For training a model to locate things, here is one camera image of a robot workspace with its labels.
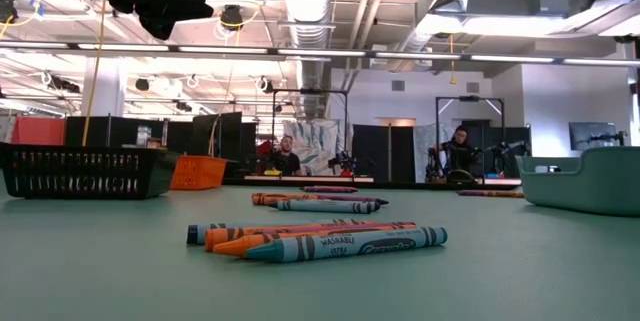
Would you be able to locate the teal crayon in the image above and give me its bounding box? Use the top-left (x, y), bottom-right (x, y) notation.
top-left (269, 198), bottom-right (382, 215)
top-left (244, 225), bottom-right (449, 264)

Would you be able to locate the long ceiling light bar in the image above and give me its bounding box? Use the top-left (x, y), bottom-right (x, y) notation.
top-left (0, 40), bottom-right (640, 68)

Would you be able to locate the black partition panel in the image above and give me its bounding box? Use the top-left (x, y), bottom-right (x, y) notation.
top-left (351, 123), bottom-right (417, 185)
top-left (65, 114), bottom-right (169, 150)
top-left (191, 111), bottom-right (258, 162)

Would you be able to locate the orange plastic basket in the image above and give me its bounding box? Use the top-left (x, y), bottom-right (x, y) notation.
top-left (168, 154), bottom-right (229, 192)

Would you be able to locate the red partition panel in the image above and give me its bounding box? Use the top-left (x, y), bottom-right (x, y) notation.
top-left (10, 114), bottom-right (68, 146)

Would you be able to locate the black plastic basket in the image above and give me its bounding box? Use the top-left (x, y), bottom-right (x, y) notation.
top-left (0, 141), bottom-right (180, 200)

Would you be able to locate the person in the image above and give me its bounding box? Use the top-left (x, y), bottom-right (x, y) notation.
top-left (429, 124), bottom-right (481, 184)
top-left (268, 134), bottom-right (303, 178)

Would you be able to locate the patterned hanging cloth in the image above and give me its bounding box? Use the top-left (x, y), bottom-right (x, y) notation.
top-left (281, 118), bottom-right (354, 177)

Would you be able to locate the wooden background table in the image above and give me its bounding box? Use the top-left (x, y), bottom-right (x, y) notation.
top-left (243, 174), bottom-right (376, 184)

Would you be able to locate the dark blue crayon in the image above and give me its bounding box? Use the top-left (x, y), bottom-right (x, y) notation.
top-left (186, 218), bottom-right (354, 246)

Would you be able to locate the teal table mat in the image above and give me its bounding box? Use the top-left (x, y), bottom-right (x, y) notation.
top-left (0, 183), bottom-right (640, 321)

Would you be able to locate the grey ceiling air unit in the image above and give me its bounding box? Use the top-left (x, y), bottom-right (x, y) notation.
top-left (467, 0), bottom-right (571, 18)

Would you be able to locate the teal plastic bin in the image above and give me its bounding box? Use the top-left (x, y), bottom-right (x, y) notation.
top-left (515, 146), bottom-right (640, 218)

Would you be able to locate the yellow hanging cable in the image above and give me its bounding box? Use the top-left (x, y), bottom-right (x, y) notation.
top-left (81, 0), bottom-right (109, 147)

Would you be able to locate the black metal frame rig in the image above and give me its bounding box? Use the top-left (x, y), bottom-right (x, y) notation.
top-left (270, 88), bottom-right (350, 177)
top-left (434, 94), bottom-right (506, 182)

